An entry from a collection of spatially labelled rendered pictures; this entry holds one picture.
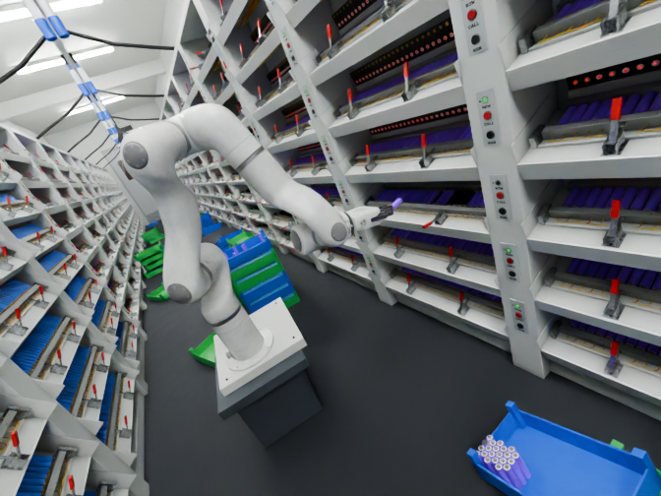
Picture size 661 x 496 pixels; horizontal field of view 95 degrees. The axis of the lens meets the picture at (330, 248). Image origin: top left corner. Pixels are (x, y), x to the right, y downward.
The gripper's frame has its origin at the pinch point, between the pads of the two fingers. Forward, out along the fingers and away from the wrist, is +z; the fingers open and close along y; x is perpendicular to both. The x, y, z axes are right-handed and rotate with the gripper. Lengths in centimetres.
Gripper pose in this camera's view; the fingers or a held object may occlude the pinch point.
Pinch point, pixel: (385, 211)
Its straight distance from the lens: 97.7
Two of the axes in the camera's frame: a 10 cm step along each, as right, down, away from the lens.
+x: 1.9, 9.3, 3.0
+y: -5.2, -1.7, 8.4
